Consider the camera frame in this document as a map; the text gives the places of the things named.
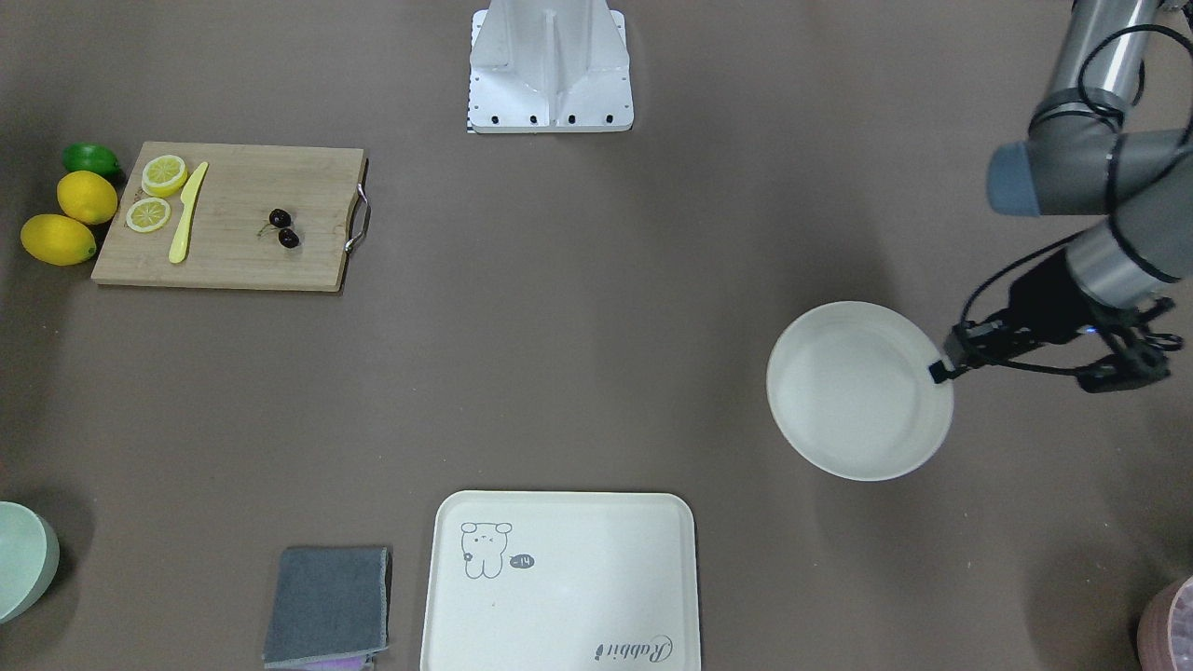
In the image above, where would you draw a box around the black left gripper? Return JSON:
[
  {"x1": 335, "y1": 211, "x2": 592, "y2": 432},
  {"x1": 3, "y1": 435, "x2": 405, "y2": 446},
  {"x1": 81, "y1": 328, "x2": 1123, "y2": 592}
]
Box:
[{"x1": 928, "y1": 250, "x2": 1109, "y2": 384}]

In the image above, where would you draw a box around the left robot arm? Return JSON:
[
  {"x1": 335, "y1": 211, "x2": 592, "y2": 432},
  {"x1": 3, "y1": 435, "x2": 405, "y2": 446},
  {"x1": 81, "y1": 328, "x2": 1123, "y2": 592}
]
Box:
[{"x1": 929, "y1": 1, "x2": 1192, "y2": 392}]

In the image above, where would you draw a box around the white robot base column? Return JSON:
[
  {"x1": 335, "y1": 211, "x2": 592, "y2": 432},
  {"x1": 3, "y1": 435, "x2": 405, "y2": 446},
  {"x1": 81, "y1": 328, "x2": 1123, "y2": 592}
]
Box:
[{"x1": 466, "y1": 1, "x2": 635, "y2": 133}]

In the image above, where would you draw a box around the white rabbit tray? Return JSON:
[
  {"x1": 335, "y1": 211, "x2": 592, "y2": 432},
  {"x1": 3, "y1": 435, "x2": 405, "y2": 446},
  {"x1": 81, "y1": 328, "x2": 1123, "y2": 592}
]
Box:
[{"x1": 420, "y1": 491, "x2": 703, "y2": 670}]

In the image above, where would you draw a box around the dark red cherry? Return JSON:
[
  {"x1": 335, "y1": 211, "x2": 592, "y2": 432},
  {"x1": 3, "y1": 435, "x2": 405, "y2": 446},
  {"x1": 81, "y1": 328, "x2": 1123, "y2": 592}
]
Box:
[
  {"x1": 256, "y1": 209, "x2": 293, "y2": 238},
  {"x1": 276, "y1": 226, "x2": 301, "y2": 248}
]

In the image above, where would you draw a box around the round white plate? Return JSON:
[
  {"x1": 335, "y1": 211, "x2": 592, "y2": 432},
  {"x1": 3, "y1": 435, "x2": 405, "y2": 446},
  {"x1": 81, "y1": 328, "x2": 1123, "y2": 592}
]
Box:
[{"x1": 764, "y1": 301, "x2": 954, "y2": 484}]

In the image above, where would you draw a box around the pink bowl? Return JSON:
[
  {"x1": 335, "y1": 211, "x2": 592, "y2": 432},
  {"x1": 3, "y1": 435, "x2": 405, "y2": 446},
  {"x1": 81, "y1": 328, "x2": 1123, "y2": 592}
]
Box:
[{"x1": 1136, "y1": 577, "x2": 1192, "y2": 670}]

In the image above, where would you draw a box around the grey folded cloth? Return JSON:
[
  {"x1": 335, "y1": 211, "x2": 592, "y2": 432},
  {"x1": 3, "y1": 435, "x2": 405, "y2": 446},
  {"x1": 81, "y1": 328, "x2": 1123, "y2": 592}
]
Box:
[{"x1": 262, "y1": 544, "x2": 391, "y2": 670}]

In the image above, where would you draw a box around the wooden cutting board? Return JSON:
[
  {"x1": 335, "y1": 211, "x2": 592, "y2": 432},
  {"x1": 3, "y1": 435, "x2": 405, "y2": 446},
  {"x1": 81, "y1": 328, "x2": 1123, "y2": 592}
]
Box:
[{"x1": 92, "y1": 141, "x2": 370, "y2": 293}]

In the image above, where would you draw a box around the yellow plastic knife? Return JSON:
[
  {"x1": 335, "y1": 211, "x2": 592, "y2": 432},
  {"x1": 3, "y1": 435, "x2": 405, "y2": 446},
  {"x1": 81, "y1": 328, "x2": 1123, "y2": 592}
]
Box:
[{"x1": 168, "y1": 161, "x2": 210, "y2": 265}]

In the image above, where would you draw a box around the lemon slice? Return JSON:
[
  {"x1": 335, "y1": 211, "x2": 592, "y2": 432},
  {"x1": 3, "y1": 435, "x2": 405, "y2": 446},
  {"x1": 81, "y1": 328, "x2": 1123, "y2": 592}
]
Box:
[
  {"x1": 124, "y1": 197, "x2": 173, "y2": 234},
  {"x1": 141, "y1": 154, "x2": 190, "y2": 199}
]

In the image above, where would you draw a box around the yellow lemon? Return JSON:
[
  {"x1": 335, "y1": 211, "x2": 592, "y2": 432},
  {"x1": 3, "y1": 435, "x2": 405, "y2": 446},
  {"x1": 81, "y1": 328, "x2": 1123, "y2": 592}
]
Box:
[
  {"x1": 19, "y1": 213, "x2": 98, "y2": 267},
  {"x1": 56, "y1": 171, "x2": 118, "y2": 226}
]

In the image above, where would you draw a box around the green lime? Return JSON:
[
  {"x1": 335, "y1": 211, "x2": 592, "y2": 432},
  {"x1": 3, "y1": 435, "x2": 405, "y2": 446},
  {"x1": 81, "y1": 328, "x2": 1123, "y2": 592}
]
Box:
[{"x1": 61, "y1": 142, "x2": 123, "y2": 180}]

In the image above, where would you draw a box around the mint green bowl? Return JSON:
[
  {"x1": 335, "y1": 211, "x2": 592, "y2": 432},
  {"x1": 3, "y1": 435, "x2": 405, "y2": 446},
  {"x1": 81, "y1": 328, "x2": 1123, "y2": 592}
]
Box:
[{"x1": 1, "y1": 501, "x2": 60, "y2": 623}]

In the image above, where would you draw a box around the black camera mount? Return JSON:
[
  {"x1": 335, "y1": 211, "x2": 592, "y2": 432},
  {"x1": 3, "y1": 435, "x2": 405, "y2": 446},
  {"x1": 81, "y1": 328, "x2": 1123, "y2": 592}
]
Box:
[{"x1": 1076, "y1": 296, "x2": 1185, "y2": 392}]

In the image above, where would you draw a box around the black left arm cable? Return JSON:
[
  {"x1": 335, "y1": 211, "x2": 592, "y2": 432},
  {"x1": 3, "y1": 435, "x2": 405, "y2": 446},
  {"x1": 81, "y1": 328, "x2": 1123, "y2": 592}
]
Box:
[{"x1": 960, "y1": 23, "x2": 1193, "y2": 376}]

